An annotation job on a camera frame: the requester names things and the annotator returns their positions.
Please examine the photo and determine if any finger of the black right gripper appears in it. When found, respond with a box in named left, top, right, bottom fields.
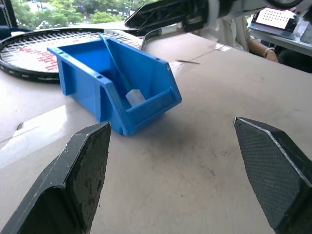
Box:
left=124, top=0, right=190, bottom=32
left=139, top=28, right=163, bottom=51

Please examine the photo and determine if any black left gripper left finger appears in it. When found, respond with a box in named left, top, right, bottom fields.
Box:
left=0, top=121, right=112, bottom=234

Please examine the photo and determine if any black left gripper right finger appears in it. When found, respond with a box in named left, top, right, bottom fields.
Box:
left=233, top=117, right=312, bottom=234

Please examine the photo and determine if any white coupler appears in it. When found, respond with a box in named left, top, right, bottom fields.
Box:
left=125, top=89, right=146, bottom=108

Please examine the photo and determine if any blue plastic storage bin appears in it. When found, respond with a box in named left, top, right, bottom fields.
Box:
left=47, top=37, right=183, bottom=137

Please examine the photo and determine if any seated person in white shirt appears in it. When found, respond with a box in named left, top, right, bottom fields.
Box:
left=214, top=15, right=281, bottom=63

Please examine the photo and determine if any blue toothbrush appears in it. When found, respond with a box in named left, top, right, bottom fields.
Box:
left=97, top=33, right=134, bottom=92

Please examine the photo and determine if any white desk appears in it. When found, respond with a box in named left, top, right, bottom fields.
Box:
left=246, top=26, right=312, bottom=51

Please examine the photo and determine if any black badminton racket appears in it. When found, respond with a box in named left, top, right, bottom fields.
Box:
left=0, top=27, right=147, bottom=85

